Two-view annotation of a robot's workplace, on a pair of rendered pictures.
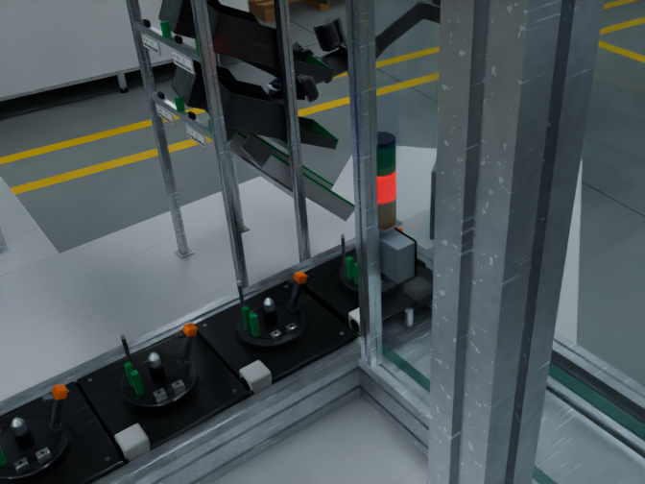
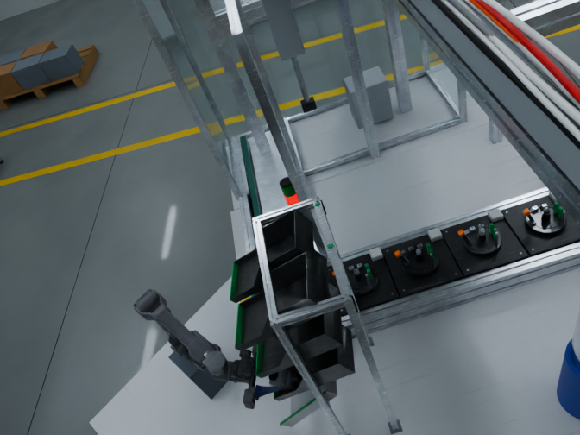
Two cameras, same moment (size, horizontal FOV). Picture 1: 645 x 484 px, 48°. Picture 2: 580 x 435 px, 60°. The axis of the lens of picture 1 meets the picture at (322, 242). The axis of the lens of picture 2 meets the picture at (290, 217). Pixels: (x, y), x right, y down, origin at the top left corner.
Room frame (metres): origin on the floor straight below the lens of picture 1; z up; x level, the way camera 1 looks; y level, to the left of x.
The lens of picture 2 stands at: (2.09, 0.74, 2.58)
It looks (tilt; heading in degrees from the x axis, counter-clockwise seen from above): 45 degrees down; 220
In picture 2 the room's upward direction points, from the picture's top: 23 degrees counter-clockwise
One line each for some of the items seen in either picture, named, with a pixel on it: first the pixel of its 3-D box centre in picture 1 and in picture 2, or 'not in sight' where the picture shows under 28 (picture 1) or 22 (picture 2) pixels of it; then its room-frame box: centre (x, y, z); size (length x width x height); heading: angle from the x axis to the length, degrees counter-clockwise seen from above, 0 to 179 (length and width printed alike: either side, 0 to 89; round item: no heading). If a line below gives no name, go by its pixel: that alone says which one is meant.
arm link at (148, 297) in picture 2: not in sight; (167, 324); (1.61, -0.35, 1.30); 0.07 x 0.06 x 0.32; 161
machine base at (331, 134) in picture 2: not in sight; (360, 185); (0.11, -0.30, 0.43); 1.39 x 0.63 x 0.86; 123
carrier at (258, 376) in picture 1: (270, 313); (357, 274); (1.11, 0.11, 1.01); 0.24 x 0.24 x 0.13; 33
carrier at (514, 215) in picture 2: not in sight; (546, 214); (0.71, 0.73, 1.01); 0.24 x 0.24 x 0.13; 33
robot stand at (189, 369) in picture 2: not in sight; (203, 364); (1.60, -0.37, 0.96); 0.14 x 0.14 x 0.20; 70
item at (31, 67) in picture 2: not in sight; (41, 67); (-1.66, -5.24, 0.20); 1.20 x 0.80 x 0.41; 115
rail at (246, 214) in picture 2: not in sight; (257, 268); (1.11, -0.38, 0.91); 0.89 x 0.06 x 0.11; 33
